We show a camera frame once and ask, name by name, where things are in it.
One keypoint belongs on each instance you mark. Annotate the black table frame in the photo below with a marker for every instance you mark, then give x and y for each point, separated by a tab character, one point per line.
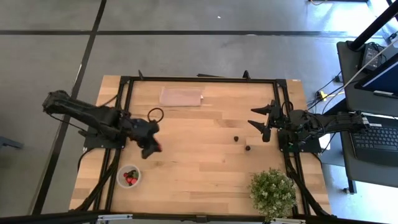
202	80

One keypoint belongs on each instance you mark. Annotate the black computer desk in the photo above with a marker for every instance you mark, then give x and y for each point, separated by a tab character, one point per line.
357	102

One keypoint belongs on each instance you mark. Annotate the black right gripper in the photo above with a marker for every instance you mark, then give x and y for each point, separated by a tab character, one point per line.
275	121

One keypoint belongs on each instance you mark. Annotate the black table-level camera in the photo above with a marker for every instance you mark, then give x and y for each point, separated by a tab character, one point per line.
201	218

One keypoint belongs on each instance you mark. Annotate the green potted plant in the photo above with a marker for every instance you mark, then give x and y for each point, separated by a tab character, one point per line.
273	193

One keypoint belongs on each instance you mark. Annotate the small red strawberry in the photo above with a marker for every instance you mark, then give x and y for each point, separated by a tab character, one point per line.
159	146

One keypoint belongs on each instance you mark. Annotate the grey chair leg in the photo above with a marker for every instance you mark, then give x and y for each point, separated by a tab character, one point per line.
9	143

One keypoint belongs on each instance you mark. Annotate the black power adapter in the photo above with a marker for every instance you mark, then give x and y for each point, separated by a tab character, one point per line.
371	56

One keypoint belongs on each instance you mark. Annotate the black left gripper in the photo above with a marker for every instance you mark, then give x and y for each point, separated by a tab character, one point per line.
141	129

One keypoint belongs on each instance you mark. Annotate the black gantry crossbar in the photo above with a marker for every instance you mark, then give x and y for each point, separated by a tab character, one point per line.
62	217

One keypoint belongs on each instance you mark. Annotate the black laptop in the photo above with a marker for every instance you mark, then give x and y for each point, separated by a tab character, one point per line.
379	143

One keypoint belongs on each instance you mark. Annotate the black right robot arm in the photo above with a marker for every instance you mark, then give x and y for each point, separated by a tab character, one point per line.
326	124

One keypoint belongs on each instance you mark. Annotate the black metal pole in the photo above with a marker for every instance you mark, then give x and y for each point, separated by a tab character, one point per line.
373	26

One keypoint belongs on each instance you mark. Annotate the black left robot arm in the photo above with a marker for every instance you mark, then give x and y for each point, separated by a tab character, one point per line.
81	110

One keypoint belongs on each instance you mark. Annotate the yellow plug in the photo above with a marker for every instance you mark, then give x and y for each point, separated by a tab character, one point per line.
321	95

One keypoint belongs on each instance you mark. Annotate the silver aluminium extrusion bar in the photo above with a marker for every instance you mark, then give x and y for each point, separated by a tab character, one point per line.
115	216
289	221

